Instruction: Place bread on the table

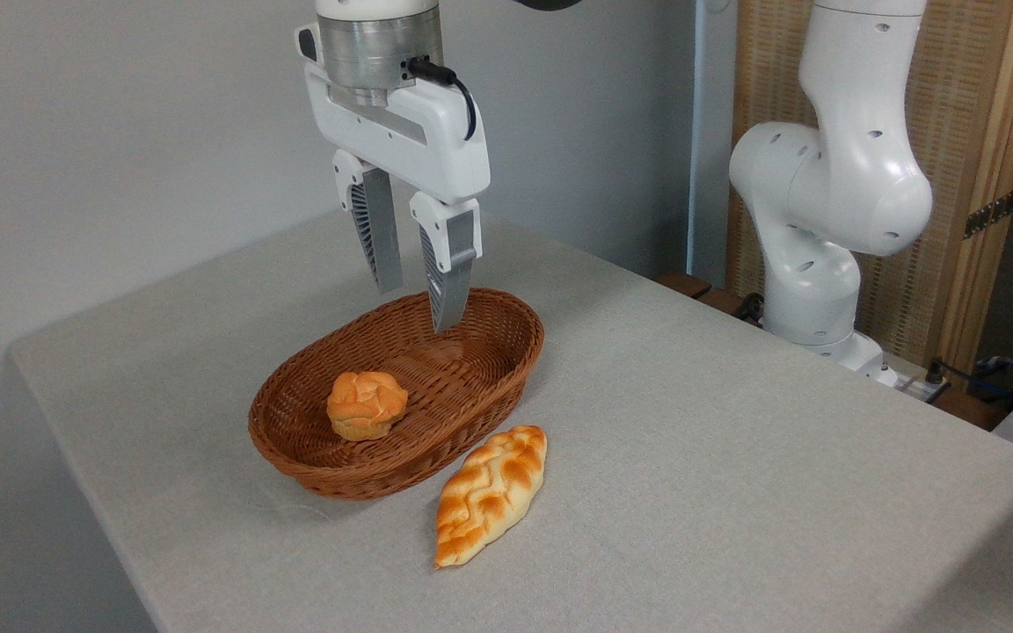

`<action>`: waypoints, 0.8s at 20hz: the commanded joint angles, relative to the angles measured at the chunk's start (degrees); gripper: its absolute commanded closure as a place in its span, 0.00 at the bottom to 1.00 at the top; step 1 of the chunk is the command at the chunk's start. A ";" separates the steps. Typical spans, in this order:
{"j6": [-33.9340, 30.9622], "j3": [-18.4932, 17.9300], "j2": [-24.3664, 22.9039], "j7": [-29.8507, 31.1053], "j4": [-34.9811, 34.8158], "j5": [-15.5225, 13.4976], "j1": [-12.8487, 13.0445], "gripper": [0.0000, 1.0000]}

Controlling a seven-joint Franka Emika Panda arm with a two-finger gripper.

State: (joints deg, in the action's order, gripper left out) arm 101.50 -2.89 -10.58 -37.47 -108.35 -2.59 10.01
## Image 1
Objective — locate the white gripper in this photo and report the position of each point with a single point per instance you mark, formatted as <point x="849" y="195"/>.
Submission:
<point x="419" y="132"/>

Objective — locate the round orange bread roll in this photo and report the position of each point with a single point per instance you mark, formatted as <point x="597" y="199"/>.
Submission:
<point x="366" y="404"/>

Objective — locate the braided golden bread loaf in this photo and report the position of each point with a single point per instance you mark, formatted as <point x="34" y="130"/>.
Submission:
<point x="489" y="492"/>

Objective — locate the brown wicker basket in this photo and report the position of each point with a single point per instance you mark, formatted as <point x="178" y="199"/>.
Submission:
<point x="462" y="378"/>

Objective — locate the dark wooden base board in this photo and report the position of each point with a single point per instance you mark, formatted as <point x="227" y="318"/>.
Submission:
<point x="700" y="290"/>

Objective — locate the grey tablecloth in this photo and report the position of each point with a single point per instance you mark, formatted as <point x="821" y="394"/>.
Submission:
<point x="735" y="457"/>

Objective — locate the wooden woven folding screen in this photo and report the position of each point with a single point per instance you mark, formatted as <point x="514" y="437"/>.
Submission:
<point x="972" y="105"/>

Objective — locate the metal screen hinge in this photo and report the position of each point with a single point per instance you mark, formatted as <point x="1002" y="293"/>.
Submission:
<point x="990" y="214"/>

